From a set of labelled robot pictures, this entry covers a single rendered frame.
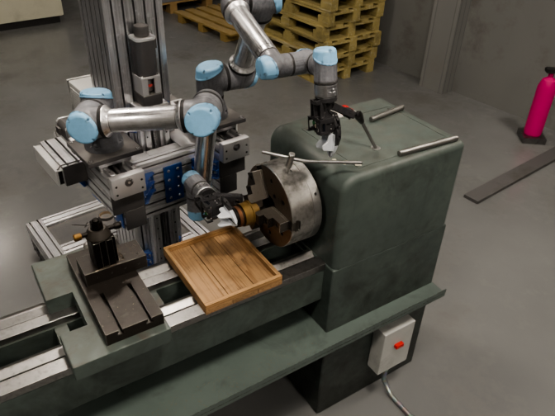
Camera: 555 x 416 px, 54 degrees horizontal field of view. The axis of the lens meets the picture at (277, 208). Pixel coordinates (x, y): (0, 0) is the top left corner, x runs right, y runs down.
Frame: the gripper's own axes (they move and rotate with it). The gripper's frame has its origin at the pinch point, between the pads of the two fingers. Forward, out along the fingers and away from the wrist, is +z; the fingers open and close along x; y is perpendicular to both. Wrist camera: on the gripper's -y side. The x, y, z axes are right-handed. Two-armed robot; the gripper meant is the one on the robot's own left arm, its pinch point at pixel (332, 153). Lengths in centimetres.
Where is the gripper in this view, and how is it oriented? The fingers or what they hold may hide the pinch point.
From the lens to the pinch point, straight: 187.3
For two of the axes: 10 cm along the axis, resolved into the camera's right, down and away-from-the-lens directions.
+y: -8.4, 2.8, -4.6
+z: 0.6, 9.0, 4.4
